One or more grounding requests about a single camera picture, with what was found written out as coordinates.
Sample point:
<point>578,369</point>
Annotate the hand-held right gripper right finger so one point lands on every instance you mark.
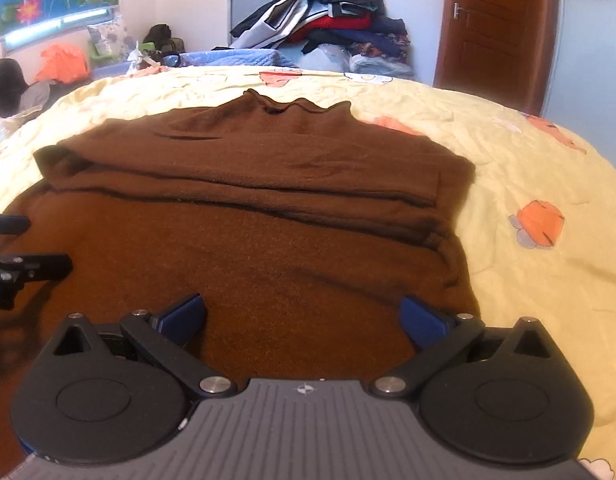
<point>421,325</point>

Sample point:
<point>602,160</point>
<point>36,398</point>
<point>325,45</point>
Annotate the brown wooden door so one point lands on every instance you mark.
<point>492,25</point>

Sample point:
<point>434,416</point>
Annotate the floral pillow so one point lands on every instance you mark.
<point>110,40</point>

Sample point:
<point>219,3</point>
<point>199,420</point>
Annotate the dark olive bag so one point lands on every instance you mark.
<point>160,39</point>

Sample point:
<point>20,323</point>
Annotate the yellow floral quilt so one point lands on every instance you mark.
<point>537,285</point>

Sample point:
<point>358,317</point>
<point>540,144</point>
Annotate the blue quilted blanket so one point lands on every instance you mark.
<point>228,58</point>

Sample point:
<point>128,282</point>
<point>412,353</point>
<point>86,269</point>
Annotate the grey framed panel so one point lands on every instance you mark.
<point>250,7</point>

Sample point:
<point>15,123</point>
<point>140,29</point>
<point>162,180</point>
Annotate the grey cloth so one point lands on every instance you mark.
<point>33,97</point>

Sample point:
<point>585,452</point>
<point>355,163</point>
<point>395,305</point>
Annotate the black bag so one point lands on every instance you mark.
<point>5,85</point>

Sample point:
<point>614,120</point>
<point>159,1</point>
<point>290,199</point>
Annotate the brown knit sweater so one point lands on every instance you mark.
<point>268,210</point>

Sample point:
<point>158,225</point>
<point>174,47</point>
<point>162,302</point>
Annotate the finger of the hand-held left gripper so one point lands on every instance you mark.
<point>8,223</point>
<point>38,265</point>

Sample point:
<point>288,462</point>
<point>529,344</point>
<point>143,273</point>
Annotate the orange cloth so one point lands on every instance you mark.
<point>63,64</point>

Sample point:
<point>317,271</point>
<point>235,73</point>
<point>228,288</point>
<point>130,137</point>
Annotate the pile of mixed clothes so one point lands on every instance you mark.
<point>333,10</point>

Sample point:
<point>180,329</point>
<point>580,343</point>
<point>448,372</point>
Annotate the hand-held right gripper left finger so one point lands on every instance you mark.
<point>184,319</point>

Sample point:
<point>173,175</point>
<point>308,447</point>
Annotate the white sliding wardrobe door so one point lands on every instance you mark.
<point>592,60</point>

